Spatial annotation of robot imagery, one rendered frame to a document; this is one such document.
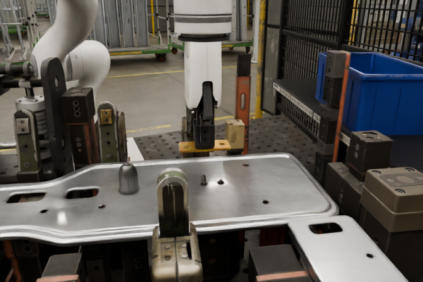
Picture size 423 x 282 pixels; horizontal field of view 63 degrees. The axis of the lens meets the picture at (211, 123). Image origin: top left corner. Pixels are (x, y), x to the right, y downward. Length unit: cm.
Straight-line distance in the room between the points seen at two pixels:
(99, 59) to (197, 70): 70
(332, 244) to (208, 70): 28
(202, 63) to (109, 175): 29
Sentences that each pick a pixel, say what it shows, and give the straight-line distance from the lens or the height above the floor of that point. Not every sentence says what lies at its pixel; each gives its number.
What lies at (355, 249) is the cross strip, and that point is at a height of 100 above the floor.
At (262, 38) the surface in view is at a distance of 372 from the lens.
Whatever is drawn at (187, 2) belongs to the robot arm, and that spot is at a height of 130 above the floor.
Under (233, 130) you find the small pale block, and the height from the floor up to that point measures 105.
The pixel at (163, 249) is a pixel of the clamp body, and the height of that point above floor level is 104.
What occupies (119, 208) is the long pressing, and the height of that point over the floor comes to 100.
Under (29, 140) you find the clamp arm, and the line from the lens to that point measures 74.
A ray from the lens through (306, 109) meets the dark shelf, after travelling 98.
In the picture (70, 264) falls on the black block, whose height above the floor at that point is 99.
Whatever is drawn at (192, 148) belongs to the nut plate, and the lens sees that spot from 56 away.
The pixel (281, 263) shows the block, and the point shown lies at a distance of 49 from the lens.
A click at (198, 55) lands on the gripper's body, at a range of 48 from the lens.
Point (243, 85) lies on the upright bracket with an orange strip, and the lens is 71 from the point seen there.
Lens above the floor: 130
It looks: 20 degrees down
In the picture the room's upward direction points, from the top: straight up
